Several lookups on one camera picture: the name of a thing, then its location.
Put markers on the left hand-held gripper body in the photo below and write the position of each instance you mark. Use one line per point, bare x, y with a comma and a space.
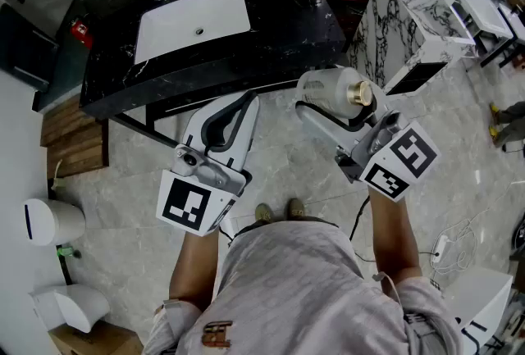
184, 201

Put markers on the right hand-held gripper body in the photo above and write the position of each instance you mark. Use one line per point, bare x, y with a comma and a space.
406, 156

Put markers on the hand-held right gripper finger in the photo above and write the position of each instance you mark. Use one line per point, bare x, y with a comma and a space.
324, 130
379, 105

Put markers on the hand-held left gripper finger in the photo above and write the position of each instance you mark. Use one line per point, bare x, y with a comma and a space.
194, 128
246, 136

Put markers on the white bottle with gold cap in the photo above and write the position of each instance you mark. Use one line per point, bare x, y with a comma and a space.
328, 91

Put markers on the person's right forearm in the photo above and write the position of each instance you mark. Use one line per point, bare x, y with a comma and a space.
393, 234

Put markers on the person's left forearm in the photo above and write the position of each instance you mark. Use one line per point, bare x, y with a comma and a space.
194, 271

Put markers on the white rectangular sink basin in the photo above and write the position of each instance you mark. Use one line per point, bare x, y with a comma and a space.
180, 25

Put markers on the black marble vanity counter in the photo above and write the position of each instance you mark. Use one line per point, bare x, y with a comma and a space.
287, 29

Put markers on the white veined marble cabinet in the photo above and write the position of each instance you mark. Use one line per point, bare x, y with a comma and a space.
402, 29

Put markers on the person's left shoe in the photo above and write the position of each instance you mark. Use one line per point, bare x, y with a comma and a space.
264, 213

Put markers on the person's shoe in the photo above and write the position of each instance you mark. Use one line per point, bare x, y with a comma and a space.
264, 213
296, 207

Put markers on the person's right shoe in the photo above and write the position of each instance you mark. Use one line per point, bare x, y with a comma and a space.
296, 207

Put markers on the white power strip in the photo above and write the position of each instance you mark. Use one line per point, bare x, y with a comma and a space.
439, 248

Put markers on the wooden slat platform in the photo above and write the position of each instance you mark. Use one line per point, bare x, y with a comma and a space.
69, 140

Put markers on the green small object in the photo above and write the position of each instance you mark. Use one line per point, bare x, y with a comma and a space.
65, 251

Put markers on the white washbasin on stand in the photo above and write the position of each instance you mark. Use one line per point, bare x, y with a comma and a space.
486, 15

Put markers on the person's grey shirt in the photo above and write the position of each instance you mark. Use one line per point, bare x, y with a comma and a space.
295, 292

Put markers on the white low cabinet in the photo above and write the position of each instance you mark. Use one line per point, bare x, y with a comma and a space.
480, 304

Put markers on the small cardboard box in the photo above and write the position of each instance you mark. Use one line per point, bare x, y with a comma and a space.
94, 341

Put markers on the white wall dispenser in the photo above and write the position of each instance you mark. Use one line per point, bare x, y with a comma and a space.
69, 308

